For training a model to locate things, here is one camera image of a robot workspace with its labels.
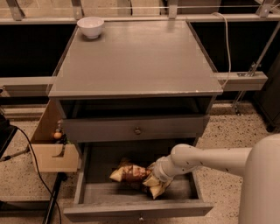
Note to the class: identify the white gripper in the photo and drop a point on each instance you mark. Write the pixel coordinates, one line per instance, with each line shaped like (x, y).
(158, 171)

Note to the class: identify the brown chip bag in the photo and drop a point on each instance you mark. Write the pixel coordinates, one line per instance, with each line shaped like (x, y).
(134, 175)

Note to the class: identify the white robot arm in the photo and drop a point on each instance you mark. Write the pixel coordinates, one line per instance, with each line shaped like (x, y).
(259, 167)

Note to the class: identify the closed grey top drawer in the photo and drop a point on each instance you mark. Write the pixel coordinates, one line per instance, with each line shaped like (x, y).
(131, 129)

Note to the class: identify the open grey middle drawer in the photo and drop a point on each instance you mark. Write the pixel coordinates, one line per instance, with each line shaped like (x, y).
(98, 198)

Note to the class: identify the grey wooden drawer cabinet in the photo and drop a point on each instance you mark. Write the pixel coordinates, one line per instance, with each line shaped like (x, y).
(135, 69)

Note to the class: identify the black stand leg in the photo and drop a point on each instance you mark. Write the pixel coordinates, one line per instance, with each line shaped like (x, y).
(61, 176)

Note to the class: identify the small orange ball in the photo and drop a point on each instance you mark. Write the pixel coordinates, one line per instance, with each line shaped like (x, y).
(57, 135)

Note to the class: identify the light wooden box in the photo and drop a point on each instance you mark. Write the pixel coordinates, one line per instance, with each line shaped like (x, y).
(53, 155)

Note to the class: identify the dark cabinet at right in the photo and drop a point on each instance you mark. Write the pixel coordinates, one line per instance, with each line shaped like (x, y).
(268, 98)

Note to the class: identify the grey metal railing beam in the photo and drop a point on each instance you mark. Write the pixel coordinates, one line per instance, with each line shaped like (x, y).
(241, 82)

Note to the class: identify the white ceramic bowl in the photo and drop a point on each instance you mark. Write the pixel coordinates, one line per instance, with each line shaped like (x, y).
(91, 27)

